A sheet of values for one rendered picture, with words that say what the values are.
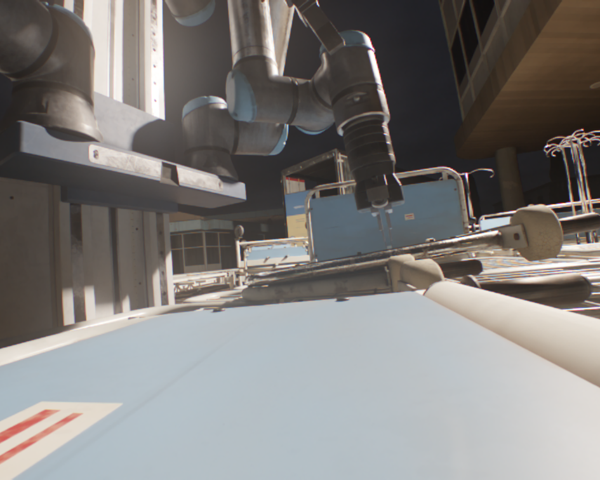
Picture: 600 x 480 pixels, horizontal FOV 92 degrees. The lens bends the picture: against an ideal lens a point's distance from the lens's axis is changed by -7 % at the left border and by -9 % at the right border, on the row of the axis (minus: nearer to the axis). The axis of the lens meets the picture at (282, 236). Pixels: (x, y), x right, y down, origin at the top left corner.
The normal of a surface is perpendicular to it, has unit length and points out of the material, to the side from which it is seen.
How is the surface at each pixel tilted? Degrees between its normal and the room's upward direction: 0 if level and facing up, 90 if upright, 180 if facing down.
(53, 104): 70
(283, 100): 120
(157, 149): 90
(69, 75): 90
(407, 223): 90
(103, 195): 90
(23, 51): 145
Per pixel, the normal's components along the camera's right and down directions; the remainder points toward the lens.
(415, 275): -0.22, -0.67
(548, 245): -0.19, 0.42
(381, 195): -0.14, 0.62
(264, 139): 0.31, 0.62
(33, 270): 0.87, -0.12
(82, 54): 0.99, -0.10
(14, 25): 0.86, 0.49
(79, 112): 0.83, -0.44
